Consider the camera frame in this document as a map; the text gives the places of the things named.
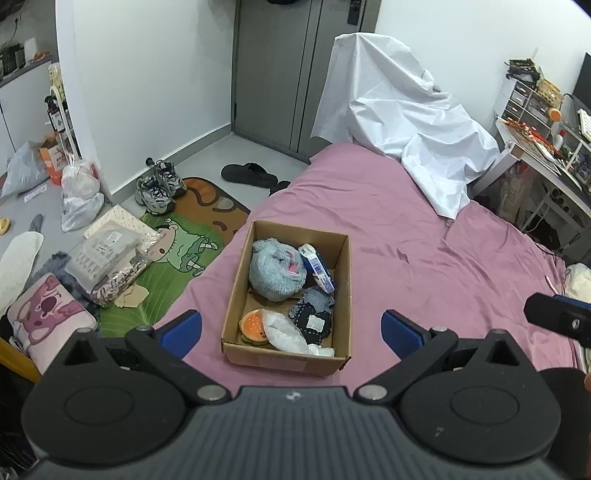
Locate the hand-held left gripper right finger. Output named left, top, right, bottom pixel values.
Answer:
left=355, top=309, right=536, bottom=406

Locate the grey desktop drawer organizer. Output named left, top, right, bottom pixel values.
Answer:
left=493, top=76, right=550, bottom=126

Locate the blue white small carton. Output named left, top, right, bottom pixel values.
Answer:
left=298, top=243, right=336, bottom=294

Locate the grey sneaker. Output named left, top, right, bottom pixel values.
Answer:
left=154, top=160, right=187, bottom=197
left=135, top=175, right=175, bottom=216

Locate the burger plush toy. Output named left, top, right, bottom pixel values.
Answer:
left=239, top=309, right=273, bottom=346

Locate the pink cartoon pillow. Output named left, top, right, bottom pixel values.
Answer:
left=7, top=272, right=99, bottom=374

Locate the cream cloth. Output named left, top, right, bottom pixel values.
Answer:
left=565, top=263, right=591, bottom=302

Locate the white and red plastic bag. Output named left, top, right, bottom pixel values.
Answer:
left=61, top=159, right=101, bottom=199

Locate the white insole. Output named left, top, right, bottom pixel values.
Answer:
left=0, top=231, right=45, bottom=315

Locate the grey plastic bag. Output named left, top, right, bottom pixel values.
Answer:
left=0, top=141, right=49, bottom=199

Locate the clear packaged grey garment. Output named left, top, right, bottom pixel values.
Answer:
left=65, top=228, right=145, bottom=292

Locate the clear plastic bag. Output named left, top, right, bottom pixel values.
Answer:
left=261, top=310, right=310, bottom=354

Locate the black monitor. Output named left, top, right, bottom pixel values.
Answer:
left=573, top=51, right=591, bottom=117

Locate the translucent white plastic bag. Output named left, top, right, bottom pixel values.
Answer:
left=61, top=193, right=106, bottom=232

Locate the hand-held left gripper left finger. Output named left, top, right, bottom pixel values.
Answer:
left=60, top=309, right=232, bottom=407

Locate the brown cardboard box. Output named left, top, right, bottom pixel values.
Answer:
left=221, top=220, right=352, bottom=378

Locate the cream polka dot bag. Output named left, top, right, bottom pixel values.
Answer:
left=83, top=204, right=163, bottom=251

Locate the black knitted cloth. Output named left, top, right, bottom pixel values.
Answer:
left=288, top=300, right=334, bottom=346

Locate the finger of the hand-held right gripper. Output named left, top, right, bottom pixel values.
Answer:
left=524, top=292, right=591, bottom=349

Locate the cartoon floor mat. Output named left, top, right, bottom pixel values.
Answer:
left=99, top=178, right=252, bottom=339

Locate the white wire rack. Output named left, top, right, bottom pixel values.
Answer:
left=44, top=85, right=82, bottom=163

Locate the beige paper bag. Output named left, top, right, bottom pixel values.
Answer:
left=501, top=170, right=533, bottom=219

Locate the wicker basket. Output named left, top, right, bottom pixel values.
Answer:
left=536, top=78, right=564, bottom=108

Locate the orange cardboard box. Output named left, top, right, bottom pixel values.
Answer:
left=39, top=134, right=70, bottom=186

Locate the grey fluffy plush toy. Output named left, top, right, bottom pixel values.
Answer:
left=248, top=237, right=306, bottom=303

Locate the white desk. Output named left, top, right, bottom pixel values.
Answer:
left=471, top=115, right=591, bottom=232

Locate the leopard print packaged cloth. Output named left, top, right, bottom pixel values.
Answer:
left=90, top=256, right=153, bottom=308

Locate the grey door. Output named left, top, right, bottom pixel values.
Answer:
left=231, top=0, right=382, bottom=165

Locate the black spray bottle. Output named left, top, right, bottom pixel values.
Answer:
left=45, top=95, right=66, bottom=136

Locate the brown paper scrap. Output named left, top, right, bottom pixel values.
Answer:
left=114, top=284, right=150, bottom=309

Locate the grey fluffy rug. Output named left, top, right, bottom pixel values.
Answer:
left=27, top=249, right=100, bottom=315

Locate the pink bed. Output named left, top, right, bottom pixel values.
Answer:
left=152, top=142, right=591, bottom=407

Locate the yellow wooden frame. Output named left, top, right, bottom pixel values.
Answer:
left=0, top=337, right=42, bottom=385

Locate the white sheet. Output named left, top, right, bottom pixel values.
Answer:
left=310, top=32, right=500, bottom=220

